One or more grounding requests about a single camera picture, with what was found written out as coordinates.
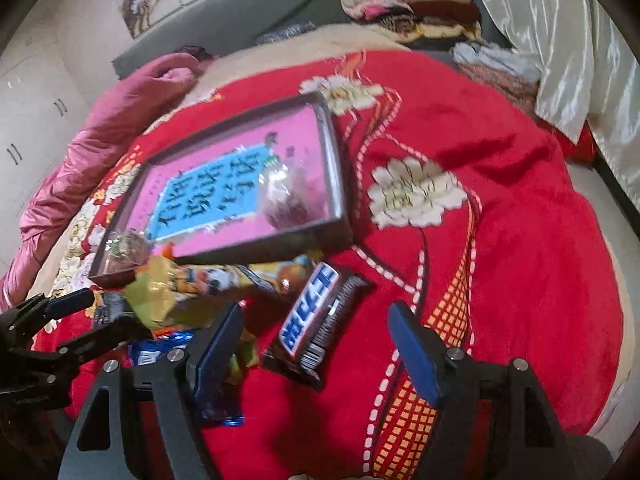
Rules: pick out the red floral blanket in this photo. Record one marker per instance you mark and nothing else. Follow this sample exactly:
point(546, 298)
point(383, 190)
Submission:
point(475, 270)

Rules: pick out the grey patterned pillow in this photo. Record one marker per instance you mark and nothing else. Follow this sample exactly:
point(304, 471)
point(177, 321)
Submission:
point(285, 34)

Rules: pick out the clear candy bag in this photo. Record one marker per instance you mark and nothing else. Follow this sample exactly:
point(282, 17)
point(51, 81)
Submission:
point(287, 195)

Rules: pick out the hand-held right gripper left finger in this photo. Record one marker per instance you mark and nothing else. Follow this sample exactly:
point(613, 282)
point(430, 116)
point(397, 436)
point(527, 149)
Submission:
point(220, 355)

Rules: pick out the pink quilt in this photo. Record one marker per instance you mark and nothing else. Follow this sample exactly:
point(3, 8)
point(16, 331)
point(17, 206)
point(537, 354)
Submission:
point(115, 120)

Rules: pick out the small clear candy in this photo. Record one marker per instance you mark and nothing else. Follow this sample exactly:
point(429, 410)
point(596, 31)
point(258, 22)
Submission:
point(125, 250)

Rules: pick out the dark red cloth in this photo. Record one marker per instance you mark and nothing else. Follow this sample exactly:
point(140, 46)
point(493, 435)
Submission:
point(197, 52)

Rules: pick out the beige bed sheet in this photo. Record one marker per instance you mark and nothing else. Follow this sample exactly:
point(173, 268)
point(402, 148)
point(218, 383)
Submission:
point(300, 57)

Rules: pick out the white satin curtain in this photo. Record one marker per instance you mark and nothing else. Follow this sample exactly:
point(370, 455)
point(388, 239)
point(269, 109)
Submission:
point(565, 45)

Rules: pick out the grey headboard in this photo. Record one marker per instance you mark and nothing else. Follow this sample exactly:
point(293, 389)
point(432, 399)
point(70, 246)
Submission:
point(240, 25)

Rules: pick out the yellow cartoon cow snack packet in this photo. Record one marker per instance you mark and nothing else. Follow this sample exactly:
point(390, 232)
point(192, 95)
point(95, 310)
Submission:
point(260, 277)

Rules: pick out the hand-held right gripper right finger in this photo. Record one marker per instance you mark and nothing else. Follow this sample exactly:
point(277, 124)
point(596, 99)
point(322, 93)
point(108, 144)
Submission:
point(412, 355)

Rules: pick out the yellow-green snack packet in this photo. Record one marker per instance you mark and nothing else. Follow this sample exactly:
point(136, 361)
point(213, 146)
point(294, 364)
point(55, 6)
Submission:
point(155, 295)

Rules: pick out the stack of folded clothes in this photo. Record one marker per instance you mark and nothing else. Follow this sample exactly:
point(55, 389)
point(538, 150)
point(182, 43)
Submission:
point(420, 5)

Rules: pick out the pink and blue book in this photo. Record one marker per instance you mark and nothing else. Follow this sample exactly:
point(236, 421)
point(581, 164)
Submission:
point(200, 195)

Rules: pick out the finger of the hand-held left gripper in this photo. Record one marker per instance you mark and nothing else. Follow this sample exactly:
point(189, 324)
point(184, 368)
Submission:
point(55, 305)
point(100, 335)

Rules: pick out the grey cardboard box tray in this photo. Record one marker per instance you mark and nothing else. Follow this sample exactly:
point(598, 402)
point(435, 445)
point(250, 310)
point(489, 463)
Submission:
point(335, 175)

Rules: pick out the brown chocolate bar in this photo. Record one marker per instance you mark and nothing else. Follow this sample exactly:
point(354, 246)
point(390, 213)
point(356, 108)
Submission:
point(320, 325)

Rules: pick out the light blue cloth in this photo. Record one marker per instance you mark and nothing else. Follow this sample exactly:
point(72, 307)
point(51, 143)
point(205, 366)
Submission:
point(495, 57)

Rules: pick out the blue cookie packet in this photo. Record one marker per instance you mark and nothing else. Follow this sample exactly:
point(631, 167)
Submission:
point(150, 352)

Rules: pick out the white wardrobe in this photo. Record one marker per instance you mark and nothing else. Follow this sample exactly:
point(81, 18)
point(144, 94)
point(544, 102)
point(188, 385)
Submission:
point(30, 110)

